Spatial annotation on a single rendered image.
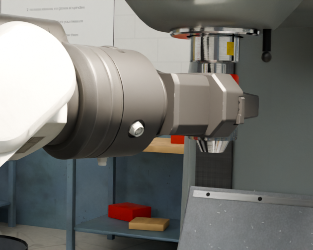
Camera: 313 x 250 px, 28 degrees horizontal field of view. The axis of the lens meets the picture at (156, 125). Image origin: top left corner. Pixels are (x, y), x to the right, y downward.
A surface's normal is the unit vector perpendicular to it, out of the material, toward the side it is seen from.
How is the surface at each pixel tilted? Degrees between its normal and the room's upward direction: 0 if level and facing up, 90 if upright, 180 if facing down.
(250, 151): 90
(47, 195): 90
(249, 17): 147
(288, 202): 63
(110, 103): 89
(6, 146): 108
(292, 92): 90
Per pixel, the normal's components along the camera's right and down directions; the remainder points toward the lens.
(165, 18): -0.35, 0.87
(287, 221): -0.34, -0.41
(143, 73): 0.59, -0.52
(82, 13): -0.40, 0.04
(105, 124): 0.64, 0.42
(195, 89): 0.69, 0.05
